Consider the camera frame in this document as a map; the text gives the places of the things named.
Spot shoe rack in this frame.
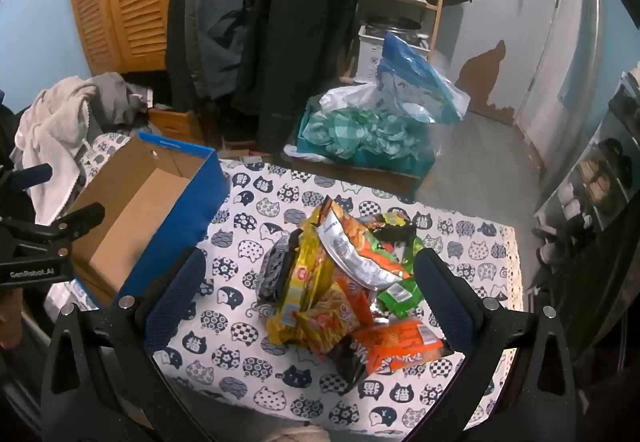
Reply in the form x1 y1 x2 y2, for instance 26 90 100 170
530 66 640 273

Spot yellow snack packet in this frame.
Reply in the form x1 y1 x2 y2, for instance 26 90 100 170
267 222 342 348

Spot white storage box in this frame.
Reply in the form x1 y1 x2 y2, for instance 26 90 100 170
357 19 432 83

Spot cat print tablecloth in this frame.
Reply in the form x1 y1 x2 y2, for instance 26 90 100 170
45 132 524 438

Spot pile of snack packets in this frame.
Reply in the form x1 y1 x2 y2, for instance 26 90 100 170
255 194 456 395

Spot blue plastic bag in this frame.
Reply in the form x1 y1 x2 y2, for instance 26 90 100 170
376 32 470 125

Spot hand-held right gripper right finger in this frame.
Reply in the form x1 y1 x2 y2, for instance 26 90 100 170
413 248 592 442

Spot white towel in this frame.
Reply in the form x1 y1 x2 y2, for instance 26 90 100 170
10 76 101 227

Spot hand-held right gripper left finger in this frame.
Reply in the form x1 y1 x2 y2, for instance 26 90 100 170
40 247 221 442

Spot orange snack packet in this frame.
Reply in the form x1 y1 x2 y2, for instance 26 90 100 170
350 317 454 374

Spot grey blue hanging jacket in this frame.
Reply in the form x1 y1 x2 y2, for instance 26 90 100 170
185 0 251 102

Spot green snack packet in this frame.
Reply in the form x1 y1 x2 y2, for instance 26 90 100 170
372 242 427 319

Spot grey clothing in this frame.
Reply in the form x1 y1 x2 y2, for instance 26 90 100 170
82 72 161 133

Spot wooden drawer box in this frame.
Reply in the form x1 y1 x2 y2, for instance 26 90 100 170
147 106 207 147

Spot brown cardboard box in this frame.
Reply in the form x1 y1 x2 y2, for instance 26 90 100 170
287 154 436 195

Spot white bag with green cloth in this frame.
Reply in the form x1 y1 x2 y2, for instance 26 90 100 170
284 82 441 177

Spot dark hanging coat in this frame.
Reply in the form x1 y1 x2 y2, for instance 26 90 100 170
165 0 203 113

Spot black hanging jacket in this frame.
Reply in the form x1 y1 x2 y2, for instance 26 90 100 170
232 0 358 153

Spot blue cardboard box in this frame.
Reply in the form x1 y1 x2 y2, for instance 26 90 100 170
65 132 232 309

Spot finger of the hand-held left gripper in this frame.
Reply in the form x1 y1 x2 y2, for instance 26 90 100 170
0 202 107 259
0 163 54 197

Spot white door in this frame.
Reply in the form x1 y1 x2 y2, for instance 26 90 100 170
515 0 601 163

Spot person's left hand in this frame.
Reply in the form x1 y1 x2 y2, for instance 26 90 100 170
0 293 26 353

